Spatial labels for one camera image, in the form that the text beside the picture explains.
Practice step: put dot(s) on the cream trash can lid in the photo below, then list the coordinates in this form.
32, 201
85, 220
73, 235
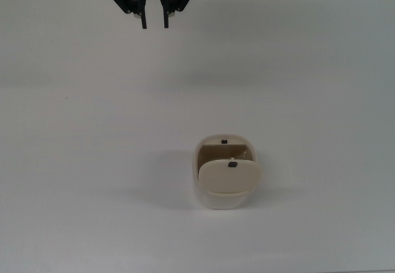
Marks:
230, 178

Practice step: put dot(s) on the small white trash can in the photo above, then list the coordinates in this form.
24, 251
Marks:
222, 202

